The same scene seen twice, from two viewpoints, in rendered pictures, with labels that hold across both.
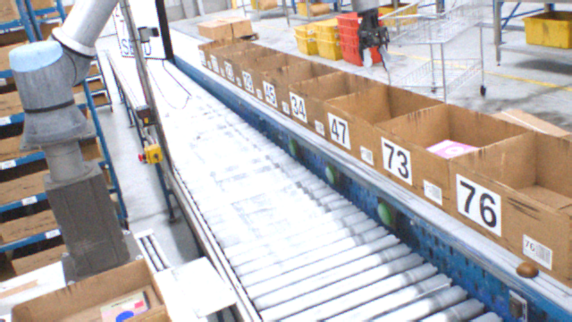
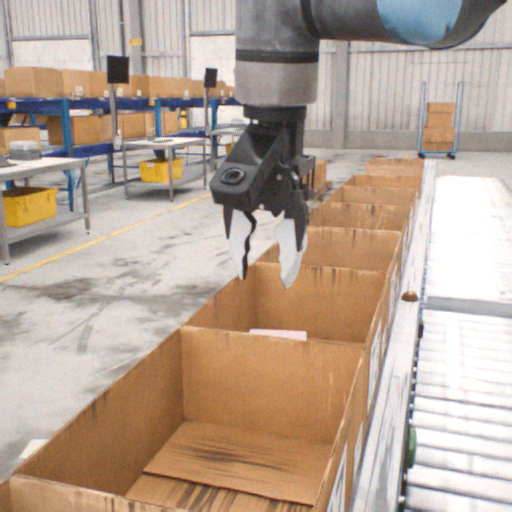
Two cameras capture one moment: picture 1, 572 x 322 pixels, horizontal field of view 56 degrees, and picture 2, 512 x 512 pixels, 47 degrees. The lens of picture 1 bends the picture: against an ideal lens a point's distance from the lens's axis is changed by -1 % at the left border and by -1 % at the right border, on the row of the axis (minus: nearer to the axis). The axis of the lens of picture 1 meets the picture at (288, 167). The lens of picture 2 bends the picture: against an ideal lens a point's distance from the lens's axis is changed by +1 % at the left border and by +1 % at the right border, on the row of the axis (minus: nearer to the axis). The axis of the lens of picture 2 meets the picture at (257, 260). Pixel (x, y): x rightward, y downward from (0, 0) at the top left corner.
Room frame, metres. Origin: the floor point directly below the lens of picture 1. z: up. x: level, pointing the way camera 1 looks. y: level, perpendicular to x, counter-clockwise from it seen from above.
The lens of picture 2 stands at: (2.37, 0.02, 1.40)
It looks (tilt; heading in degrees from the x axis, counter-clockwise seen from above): 16 degrees down; 214
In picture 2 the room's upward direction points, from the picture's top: straight up
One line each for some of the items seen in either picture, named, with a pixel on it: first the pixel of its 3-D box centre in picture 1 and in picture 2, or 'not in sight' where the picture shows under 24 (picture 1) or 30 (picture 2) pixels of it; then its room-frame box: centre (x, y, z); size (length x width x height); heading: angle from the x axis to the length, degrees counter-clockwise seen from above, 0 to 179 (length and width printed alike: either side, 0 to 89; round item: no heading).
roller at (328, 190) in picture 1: (273, 211); not in sight; (1.81, 0.09, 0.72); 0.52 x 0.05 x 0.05; 107
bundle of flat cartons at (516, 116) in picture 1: (513, 134); not in sight; (3.66, -1.69, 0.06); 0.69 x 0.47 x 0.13; 5
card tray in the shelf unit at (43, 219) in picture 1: (45, 210); not in sight; (2.59, 1.29, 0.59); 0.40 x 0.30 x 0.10; 105
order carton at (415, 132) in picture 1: (449, 153); (297, 338); (1.50, -0.49, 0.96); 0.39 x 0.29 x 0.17; 17
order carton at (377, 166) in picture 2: not in sight; (395, 177); (-0.75, -1.19, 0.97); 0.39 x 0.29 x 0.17; 17
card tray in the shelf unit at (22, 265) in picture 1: (55, 243); not in sight; (2.58, 1.30, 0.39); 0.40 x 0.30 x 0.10; 108
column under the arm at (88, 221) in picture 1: (87, 216); not in sight; (1.64, 0.69, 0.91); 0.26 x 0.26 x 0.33; 23
